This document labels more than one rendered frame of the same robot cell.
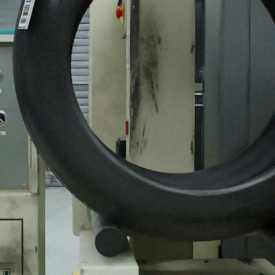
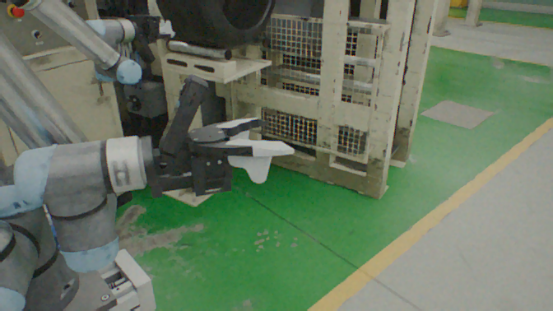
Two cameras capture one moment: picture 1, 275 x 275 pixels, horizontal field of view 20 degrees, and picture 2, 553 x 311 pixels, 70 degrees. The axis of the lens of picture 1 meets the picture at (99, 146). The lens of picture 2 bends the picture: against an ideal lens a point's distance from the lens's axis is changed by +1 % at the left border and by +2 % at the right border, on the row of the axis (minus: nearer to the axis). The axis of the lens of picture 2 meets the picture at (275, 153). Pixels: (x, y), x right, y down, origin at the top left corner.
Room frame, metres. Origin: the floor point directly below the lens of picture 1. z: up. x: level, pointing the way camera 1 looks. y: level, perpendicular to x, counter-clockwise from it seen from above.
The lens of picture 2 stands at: (0.05, 1.25, 1.32)
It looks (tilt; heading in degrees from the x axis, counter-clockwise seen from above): 28 degrees down; 305
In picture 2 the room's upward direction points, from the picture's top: straight up
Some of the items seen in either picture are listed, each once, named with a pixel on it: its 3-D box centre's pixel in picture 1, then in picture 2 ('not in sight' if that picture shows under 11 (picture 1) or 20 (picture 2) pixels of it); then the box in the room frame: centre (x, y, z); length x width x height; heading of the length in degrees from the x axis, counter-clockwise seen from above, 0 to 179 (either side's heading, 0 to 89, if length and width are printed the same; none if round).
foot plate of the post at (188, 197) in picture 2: not in sight; (193, 186); (1.60, -0.12, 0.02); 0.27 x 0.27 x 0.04; 2
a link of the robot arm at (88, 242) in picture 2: not in sight; (87, 224); (0.55, 1.02, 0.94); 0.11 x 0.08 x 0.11; 141
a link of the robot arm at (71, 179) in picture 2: not in sight; (68, 174); (0.54, 1.03, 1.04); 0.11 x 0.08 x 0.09; 51
